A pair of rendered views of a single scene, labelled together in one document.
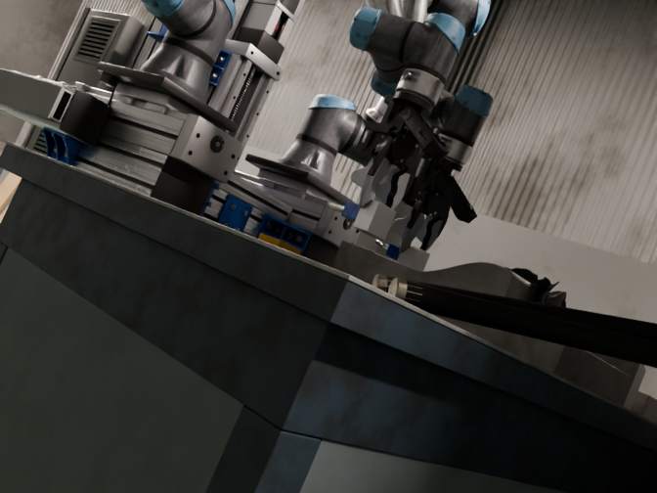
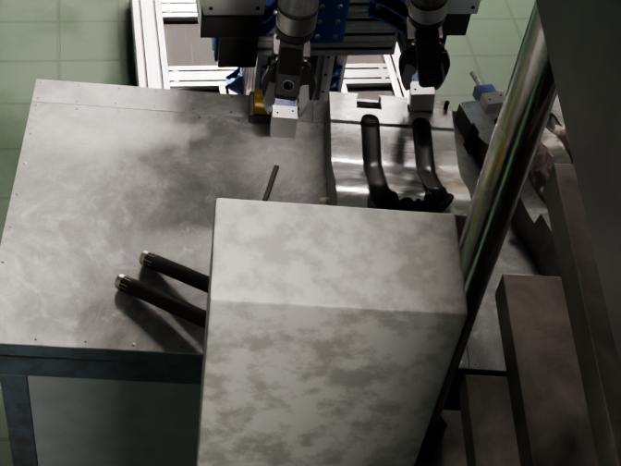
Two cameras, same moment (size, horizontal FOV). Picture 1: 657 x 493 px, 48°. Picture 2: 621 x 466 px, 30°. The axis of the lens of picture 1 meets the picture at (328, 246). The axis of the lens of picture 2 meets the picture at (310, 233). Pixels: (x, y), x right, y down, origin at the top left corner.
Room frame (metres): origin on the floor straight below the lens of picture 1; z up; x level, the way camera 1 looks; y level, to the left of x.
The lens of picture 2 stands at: (-0.05, -1.15, 2.51)
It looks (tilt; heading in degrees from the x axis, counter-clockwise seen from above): 48 degrees down; 37
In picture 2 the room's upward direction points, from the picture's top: 10 degrees clockwise
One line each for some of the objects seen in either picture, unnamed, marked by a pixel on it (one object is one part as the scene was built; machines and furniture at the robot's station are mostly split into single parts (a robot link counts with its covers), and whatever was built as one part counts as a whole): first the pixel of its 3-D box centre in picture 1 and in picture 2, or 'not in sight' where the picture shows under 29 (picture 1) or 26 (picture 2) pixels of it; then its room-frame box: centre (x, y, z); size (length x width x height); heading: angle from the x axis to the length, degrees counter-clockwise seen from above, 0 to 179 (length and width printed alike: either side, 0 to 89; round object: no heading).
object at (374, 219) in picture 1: (355, 213); (284, 105); (1.29, -0.02, 0.93); 0.13 x 0.05 x 0.05; 45
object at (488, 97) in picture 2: not in sight; (483, 91); (1.73, -0.21, 0.85); 0.13 x 0.05 x 0.05; 62
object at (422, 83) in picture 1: (417, 89); (295, 18); (1.27, -0.03, 1.17); 0.08 x 0.08 x 0.05
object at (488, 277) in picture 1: (474, 307); (395, 188); (1.35, -0.29, 0.87); 0.50 x 0.26 x 0.14; 45
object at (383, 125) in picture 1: (397, 131); (291, 49); (1.28, -0.03, 1.09); 0.09 x 0.08 x 0.12; 45
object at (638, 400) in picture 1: (616, 398); not in sight; (1.93, -0.84, 0.83); 0.20 x 0.15 x 0.07; 45
